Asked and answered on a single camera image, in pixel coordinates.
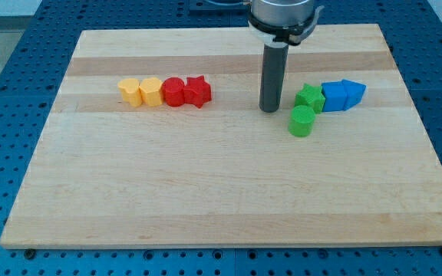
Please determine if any light wooden board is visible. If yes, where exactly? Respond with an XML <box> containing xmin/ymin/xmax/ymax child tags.
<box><xmin>0</xmin><ymin>24</ymin><xmax>442</xmax><ymax>249</ymax></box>

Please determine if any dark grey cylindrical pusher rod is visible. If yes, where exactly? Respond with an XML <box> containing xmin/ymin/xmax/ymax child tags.
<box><xmin>259</xmin><ymin>45</ymin><xmax>289</xmax><ymax>113</ymax></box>

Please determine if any blue pentagon block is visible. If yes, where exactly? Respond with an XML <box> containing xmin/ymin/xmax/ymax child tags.
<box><xmin>341</xmin><ymin>79</ymin><xmax>367</xmax><ymax>110</ymax></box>

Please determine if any yellow hexagon block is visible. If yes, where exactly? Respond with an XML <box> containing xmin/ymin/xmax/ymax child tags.
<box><xmin>140</xmin><ymin>77</ymin><xmax>163</xmax><ymax>107</ymax></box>

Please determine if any yellow heart block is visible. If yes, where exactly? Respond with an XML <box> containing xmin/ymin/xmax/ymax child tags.
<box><xmin>117</xmin><ymin>78</ymin><xmax>143</xmax><ymax>107</ymax></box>

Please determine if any blue cube block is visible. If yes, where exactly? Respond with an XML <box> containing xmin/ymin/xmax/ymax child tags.
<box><xmin>322</xmin><ymin>81</ymin><xmax>347</xmax><ymax>112</ymax></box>

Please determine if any green star block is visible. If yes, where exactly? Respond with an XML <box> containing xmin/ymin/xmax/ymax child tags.
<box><xmin>295</xmin><ymin>84</ymin><xmax>325</xmax><ymax>113</ymax></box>

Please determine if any red cylinder block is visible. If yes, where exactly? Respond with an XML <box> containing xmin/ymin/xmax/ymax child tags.
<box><xmin>162</xmin><ymin>77</ymin><xmax>185</xmax><ymax>107</ymax></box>

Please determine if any green cylinder block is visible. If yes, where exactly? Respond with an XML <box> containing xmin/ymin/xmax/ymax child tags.
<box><xmin>288</xmin><ymin>105</ymin><xmax>316</xmax><ymax>137</ymax></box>

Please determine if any red star block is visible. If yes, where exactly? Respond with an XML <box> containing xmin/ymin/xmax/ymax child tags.
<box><xmin>183</xmin><ymin>76</ymin><xmax>212</xmax><ymax>108</ymax></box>

